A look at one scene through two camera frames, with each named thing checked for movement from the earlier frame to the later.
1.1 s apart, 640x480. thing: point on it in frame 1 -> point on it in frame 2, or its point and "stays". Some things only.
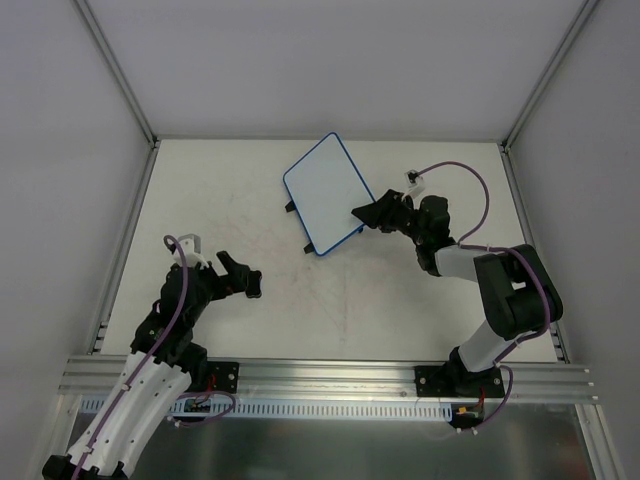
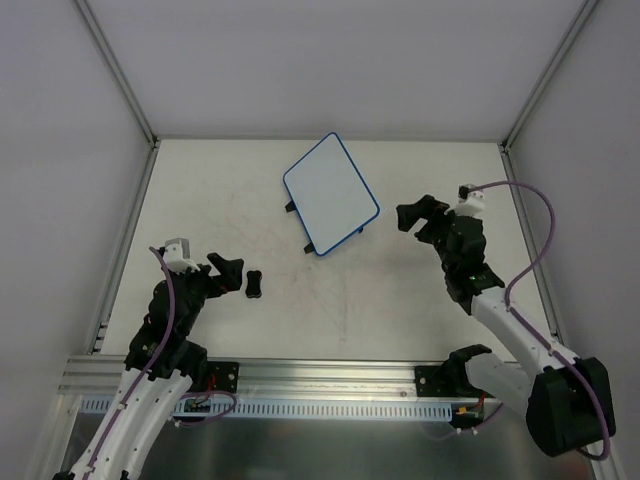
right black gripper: [392, 210] -> [433, 228]
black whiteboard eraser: [253, 288] stays
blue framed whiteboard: [323, 189] stays
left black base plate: [222, 376] stays
